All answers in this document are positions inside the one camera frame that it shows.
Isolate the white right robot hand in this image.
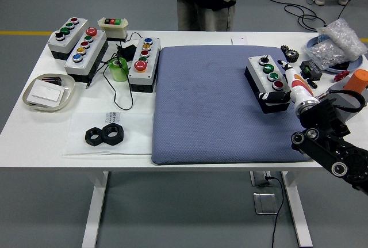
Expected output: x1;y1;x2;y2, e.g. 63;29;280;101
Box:
258;59;316;105

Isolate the four-button grey control box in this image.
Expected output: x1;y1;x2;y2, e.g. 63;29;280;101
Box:
244;55;293;115

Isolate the five-button box, red mushroom button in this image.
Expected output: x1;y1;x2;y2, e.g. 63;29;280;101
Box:
127;37;162;93

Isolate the five-button box, blue end button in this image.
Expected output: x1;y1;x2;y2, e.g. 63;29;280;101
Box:
63;27;109;84

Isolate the black module with green terminal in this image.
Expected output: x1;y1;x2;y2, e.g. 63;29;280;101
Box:
298;60;325;81

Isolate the black metal gear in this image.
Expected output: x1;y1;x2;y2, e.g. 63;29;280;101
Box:
280;44;300;64

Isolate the clear bag of small parts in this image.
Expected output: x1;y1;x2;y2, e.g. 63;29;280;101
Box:
301;40;356;70

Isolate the red clip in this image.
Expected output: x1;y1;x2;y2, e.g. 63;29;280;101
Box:
333;70;351;82

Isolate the orange cylinder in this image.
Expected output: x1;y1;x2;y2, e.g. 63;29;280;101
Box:
343;68;368;94

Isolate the blue plate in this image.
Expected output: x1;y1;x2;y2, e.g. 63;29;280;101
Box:
305;35;363;74

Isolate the bubble wrap bag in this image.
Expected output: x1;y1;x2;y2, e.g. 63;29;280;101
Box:
317;17;368;59

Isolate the blue-grey quilted mat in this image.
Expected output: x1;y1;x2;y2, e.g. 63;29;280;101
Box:
151;45;313;166

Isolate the grey under-table control box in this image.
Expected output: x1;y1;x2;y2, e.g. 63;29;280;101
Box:
249;171;273;188

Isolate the metal floor socket box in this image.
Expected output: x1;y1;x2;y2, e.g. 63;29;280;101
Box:
252;192;284;216

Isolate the white table leg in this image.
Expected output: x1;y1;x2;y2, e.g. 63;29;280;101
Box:
81;171;110;248
281;171;313;248

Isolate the black power adapter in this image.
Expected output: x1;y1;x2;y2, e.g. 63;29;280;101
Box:
116;43;138;61

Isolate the green tape roll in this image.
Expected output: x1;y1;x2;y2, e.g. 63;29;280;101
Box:
108;57;129;83

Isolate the black hex nut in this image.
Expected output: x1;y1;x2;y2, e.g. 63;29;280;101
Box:
85;126;109;147
102;123;125;145

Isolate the clear printed plastic bag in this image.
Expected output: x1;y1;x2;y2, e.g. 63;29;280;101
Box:
62;112;155;157

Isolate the grey box with black knob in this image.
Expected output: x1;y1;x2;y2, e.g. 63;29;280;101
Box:
47;17;90;61

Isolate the beige shallow tray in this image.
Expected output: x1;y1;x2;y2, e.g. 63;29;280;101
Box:
22;73;76;113

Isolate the black coiled floor cable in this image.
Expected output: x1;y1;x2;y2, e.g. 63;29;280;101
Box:
254;0;328;32

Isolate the black floor power cable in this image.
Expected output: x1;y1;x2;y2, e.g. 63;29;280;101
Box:
264;175;285;248

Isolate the cream three-button switch box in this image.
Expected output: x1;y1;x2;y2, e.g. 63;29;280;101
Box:
97;17;129;43

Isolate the black adapter cord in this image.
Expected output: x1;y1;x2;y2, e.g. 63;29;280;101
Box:
85;31;141;110

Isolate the white wall switch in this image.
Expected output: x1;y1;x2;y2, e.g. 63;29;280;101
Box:
28;82;66;104

